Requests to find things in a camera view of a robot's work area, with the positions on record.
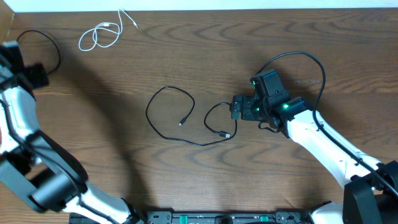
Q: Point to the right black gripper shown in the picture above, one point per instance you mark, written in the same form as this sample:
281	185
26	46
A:
235	107

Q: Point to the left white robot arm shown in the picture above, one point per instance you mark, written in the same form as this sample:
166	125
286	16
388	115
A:
33	166

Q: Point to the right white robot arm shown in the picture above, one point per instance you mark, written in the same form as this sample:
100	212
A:
369	185

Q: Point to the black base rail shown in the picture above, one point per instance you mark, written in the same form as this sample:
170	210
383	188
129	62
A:
285	217

